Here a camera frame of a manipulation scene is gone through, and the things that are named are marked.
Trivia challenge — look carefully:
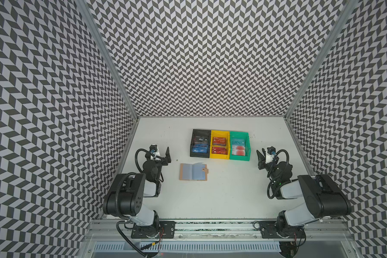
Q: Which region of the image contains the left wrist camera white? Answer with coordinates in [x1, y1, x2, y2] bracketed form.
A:
[149, 145, 160, 156]

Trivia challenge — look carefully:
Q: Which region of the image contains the yellow plastic bin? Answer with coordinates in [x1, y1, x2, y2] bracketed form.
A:
[210, 130, 231, 160]

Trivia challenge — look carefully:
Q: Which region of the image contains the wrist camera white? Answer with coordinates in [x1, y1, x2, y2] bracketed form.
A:
[149, 145, 160, 156]
[266, 146, 276, 164]

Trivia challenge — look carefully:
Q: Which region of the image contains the teal card in green bin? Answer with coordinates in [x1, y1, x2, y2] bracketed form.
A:
[231, 138, 246, 146]

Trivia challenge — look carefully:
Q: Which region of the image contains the aluminium mounting rail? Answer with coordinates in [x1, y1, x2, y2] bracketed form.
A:
[85, 219, 354, 241]

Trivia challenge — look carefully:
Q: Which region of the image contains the red VIP credit card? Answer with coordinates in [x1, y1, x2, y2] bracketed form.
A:
[212, 137, 227, 146]

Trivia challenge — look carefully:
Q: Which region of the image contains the blue card in black bin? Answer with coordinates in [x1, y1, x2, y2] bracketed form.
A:
[192, 145, 208, 153]

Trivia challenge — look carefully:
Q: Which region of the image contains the green plastic bin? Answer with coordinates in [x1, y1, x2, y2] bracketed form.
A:
[230, 131, 251, 161]

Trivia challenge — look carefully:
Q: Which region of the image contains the tan leather card holder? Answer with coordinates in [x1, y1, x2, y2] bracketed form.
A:
[179, 163, 209, 181]

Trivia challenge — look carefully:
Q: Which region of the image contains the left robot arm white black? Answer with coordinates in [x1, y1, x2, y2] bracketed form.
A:
[103, 145, 175, 239]

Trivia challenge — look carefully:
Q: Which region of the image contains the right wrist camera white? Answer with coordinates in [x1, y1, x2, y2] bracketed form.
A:
[266, 146, 276, 164]

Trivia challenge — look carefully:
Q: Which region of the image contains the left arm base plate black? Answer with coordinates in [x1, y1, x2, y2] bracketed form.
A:
[131, 220, 176, 239]

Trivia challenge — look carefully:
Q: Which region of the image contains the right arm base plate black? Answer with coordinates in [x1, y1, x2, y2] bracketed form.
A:
[258, 220, 306, 239]

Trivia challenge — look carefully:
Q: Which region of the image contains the white red circle card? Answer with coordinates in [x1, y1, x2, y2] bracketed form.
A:
[231, 145, 246, 157]

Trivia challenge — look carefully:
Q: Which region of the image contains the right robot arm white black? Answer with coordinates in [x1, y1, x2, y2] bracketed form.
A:
[257, 147, 352, 239]

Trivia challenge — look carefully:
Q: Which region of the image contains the black plastic bin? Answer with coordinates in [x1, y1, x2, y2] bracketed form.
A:
[189, 129, 211, 158]

